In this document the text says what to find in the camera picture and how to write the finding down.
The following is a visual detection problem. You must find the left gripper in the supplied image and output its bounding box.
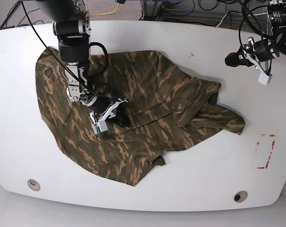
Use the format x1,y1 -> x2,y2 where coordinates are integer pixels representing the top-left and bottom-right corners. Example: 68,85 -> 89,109
225,36 -> 273,76

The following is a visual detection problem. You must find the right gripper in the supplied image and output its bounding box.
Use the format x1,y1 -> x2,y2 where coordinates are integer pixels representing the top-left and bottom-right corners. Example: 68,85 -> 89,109
89,97 -> 130,127

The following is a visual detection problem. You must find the camouflage t-shirt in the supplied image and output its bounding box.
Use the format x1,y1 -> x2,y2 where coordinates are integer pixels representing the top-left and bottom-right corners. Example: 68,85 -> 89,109
35,47 -> 245,186

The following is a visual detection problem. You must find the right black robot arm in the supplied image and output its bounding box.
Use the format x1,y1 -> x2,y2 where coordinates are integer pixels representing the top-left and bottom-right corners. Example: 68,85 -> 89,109
36,0 -> 130,131

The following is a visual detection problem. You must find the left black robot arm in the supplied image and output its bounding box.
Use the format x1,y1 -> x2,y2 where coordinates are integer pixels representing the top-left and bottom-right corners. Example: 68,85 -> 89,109
225,0 -> 286,79

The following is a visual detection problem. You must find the red tape rectangle marking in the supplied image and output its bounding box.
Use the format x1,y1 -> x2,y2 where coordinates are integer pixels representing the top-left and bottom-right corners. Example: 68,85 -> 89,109
253,134 -> 276,169

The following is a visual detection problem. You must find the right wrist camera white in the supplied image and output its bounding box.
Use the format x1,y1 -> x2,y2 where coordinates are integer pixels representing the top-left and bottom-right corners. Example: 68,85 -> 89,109
92,121 -> 108,134

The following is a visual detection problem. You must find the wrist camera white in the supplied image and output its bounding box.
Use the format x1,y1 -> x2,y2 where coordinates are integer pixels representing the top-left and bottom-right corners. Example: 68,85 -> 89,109
92,121 -> 108,134
258,72 -> 272,86

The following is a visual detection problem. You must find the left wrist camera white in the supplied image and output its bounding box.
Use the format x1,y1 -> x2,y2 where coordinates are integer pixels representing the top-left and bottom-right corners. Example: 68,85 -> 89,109
258,72 -> 272,86

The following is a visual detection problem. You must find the white cable on floor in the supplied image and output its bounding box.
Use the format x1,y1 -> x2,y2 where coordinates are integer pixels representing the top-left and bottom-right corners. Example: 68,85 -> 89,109
215,10 -> 266,28

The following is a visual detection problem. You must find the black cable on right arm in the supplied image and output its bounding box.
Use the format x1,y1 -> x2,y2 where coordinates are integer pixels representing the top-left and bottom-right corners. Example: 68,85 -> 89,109
21,0 -> 120,102

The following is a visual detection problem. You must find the left table cable grommet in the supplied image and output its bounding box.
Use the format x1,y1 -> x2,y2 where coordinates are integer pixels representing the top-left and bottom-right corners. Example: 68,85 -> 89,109
27,179 -> 41,192

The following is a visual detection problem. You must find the table cable grommet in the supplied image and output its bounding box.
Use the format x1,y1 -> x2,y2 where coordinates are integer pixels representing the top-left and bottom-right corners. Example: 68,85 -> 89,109
234,191 -> 248,203
27,179 -> 41,192

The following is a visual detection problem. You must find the yellow cable on floor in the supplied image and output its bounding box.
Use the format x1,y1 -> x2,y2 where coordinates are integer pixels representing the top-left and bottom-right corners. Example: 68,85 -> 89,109
89,1 -> 121,17

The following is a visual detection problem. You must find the right table cable grommet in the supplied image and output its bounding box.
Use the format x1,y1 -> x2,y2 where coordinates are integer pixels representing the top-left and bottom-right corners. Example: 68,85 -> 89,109
234,191 -> 248,203

